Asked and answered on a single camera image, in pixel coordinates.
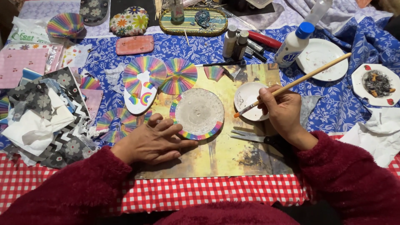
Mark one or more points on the pile of patterned napkins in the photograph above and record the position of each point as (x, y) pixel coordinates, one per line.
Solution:
(43, 118)

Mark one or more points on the black floral box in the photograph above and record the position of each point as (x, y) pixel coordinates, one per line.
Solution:
(93, 11)

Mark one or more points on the single wooden stick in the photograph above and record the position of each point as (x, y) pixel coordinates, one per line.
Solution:
(187, 37)

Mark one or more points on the round white plate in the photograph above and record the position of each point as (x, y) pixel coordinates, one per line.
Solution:
(318, 56)

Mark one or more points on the small rainbow paper fan piece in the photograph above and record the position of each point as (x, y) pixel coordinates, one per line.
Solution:
(214, 72)

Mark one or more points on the clear plastic container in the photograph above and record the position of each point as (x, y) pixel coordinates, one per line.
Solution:
(258, 3)

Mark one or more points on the black marker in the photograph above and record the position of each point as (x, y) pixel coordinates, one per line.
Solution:
(257, 56)

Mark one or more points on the clear plastic bottle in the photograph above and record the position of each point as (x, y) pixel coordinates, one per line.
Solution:
(317, 12)

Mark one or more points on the white printed napkin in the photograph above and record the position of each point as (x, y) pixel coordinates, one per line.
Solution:
(76, 55)

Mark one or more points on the glass plate with rainbow rim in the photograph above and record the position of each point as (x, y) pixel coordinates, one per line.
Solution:
(198, 112)

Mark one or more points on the heap of cigarette butts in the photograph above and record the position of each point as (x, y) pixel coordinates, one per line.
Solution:
(378, 83)

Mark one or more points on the oval striped tray gold rim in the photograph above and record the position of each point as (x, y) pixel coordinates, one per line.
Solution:
(187, 26)

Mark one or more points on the blue floral tablecloth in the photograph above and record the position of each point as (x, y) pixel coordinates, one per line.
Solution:
(337, 106)

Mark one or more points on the pink rectangular tray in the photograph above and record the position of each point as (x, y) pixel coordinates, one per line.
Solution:
(135, 45)

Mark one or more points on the small glass bottle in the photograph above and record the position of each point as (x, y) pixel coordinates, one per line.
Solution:
(177, 11)

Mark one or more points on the small white dish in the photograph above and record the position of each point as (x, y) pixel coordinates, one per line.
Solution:
(247, 97)

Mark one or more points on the small brown paint bottle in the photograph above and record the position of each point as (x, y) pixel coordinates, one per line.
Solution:
(240, 47)

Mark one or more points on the stack of rainbow cupcake liners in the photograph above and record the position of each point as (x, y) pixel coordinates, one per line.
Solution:
(65, 25)

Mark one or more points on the bundle of wooden sticks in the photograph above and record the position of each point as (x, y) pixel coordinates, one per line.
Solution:
(158, 7)

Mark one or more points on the thin black pencil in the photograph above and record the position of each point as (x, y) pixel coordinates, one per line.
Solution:
(218, 64)

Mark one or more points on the silver marker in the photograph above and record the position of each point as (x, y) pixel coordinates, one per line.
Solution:
(255, 46)

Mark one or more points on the person's left hand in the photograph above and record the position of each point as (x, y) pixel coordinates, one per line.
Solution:
(147, 143)

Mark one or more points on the red white checked tablecloth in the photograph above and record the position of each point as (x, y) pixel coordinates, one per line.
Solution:
(203, 193)

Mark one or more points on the white glue bottle blue cap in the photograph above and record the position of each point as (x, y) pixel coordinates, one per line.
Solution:
(292, 47)

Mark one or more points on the wooden paintbrush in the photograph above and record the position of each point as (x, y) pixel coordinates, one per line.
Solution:
(312, 73)

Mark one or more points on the red tube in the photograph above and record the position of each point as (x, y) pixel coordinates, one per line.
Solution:
(265, 39)

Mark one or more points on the crumpled white tissue paper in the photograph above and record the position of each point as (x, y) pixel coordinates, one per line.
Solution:
(375, 137)

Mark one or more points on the yellow painted picture mat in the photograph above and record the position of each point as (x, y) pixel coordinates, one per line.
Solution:
(218, 156)

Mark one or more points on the white strawberry print ashtray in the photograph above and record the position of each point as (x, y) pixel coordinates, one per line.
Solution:
(359, 90)

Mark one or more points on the lavender patterned cloth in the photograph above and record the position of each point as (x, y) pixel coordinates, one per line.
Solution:
(343, 14)

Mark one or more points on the rainbow paper strip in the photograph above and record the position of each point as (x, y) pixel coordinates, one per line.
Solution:
(90, 83)

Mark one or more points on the cut rainbow paper remnant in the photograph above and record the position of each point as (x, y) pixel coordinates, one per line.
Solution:
(107, 120)

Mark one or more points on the white oval plaque with rainbows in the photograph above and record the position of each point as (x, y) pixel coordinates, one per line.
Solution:
(137, 104)

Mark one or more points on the blue beaded ornament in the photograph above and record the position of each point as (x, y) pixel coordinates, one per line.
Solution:
(203, 18)

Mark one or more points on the small grey paper scrap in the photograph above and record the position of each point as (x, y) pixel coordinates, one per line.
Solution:
(233, 74)

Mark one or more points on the grey paper piece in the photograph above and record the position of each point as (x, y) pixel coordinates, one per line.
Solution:
(309, 107)

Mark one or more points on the small cream paint bottle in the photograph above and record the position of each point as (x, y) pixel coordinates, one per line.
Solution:
(229, 42)

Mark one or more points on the white plastic bag green print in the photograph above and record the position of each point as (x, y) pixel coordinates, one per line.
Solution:
(25, 32)

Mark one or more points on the person's red fleece torso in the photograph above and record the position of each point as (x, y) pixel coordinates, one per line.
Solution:
(228, 214)

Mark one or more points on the person's right hand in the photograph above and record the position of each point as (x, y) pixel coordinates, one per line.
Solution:
(286, 109)

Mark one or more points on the rainbow paper circle with cutout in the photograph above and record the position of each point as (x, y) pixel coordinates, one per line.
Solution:
(147, 67)

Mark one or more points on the pink cherry print napkin pack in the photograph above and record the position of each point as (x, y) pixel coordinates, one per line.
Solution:
(22, 65)

